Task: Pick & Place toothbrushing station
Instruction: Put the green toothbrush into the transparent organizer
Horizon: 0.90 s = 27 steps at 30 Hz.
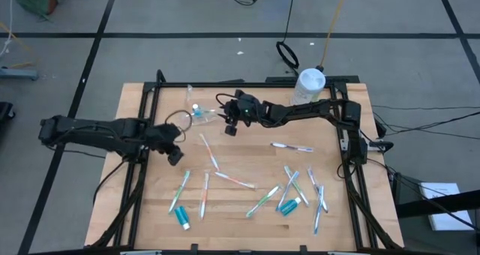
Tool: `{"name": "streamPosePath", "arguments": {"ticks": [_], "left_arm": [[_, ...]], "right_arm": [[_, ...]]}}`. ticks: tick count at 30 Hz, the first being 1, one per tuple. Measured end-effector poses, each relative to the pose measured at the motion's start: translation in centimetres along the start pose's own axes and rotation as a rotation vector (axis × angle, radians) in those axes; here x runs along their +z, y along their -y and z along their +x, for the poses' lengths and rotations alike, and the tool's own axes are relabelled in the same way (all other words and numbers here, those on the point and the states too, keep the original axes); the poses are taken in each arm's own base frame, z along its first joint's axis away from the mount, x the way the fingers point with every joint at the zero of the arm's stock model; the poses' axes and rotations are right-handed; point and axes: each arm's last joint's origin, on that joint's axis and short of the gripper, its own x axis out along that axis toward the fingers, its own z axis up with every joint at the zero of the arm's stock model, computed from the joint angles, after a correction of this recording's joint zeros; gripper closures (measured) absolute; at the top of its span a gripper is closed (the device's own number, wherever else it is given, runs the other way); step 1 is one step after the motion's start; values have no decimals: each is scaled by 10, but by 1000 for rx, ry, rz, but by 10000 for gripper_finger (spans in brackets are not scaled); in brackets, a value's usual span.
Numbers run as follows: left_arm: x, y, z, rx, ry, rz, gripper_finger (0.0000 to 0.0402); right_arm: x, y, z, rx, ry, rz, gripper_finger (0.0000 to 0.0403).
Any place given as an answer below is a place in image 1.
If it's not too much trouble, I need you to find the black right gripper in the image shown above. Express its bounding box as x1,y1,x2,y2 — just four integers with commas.
217,90,266,137

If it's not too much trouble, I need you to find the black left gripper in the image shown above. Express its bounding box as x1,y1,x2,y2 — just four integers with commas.
144,121,185,167

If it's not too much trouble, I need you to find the teal tube with white cap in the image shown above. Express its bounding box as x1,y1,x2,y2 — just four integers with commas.
190,103,206,119
279,196,303,217
173,205,191,231

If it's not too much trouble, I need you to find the orange white toothbrush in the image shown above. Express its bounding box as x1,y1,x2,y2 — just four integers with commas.
198,133,221,173
198,171,210,221
214,171,257,191

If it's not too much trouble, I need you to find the green white toothbrush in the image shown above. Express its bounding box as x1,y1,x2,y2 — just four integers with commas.
167,169,191,215
283,165,311,207
245,184,282,218

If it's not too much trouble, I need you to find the blue white toothbrush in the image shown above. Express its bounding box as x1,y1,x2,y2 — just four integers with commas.
276,170,301,212
313,184,326,236
270,141,314,153
307,166,329,214

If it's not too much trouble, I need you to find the clear acrylic organizer holder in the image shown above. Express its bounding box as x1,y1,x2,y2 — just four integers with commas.
185,83,219,128

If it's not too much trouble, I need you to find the white wipes canister green label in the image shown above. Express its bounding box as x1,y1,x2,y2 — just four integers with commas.
289,67,326,107

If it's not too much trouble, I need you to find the grey blue floor bar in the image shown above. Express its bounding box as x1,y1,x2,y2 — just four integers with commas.
0,67,40,82

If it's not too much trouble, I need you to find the black floor object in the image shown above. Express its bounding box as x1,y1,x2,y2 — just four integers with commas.
0,101,16,123

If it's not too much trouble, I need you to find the white paper booklet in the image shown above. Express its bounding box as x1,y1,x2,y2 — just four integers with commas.
418,182,474,232

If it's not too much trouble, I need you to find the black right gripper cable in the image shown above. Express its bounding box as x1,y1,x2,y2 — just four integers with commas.
215,92,239,106

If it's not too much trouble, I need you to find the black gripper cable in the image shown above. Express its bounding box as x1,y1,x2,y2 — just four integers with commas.
163,109,193,143
215,92,239,106

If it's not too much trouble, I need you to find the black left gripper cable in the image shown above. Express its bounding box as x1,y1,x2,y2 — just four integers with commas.
163,109,193,143

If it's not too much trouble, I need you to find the black hanging cable with loop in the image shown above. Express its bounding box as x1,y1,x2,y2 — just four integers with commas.
276,0,301,71

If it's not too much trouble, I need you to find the yellow hanging cable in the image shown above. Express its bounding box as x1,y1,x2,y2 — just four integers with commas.
318,0,350,71

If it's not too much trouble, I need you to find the white floor cable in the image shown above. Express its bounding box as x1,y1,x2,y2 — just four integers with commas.
0,0,14,59

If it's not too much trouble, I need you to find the black floor cable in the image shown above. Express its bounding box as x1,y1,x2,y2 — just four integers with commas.
374,111,480,140

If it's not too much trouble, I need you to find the black flat strap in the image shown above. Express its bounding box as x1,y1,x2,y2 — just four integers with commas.
395,189,480,218

